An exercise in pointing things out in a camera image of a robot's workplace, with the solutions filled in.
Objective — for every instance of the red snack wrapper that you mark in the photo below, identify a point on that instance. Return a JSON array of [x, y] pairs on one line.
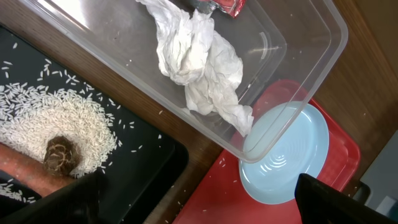
[[231, 7]]

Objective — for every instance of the clear plastic waste bin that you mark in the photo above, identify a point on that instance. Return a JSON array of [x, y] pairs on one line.
[[287, 49]]

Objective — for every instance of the black food waste tray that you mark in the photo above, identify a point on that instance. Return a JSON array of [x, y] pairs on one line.
[[146, 162]]

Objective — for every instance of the orange carrot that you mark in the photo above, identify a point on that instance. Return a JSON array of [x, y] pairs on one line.
[[30, 172]]

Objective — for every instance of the pile of rice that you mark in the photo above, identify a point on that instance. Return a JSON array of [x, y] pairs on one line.
[[31, 117]]

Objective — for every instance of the large light blue plate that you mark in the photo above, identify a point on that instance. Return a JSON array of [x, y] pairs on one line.
[[303, 148]]

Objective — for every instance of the crumpled white tissue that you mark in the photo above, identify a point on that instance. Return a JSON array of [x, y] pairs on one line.
[[192, 54]]

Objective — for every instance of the red serving tray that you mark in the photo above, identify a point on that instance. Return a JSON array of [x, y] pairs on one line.
[[220, 197]]

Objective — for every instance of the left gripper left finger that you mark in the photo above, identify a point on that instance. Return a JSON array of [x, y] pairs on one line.
[[78, 202]]

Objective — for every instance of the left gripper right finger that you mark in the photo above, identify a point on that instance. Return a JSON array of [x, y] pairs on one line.
[[318, 203]]

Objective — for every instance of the brown food scrap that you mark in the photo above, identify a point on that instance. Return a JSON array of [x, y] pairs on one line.
[[61, 157]]

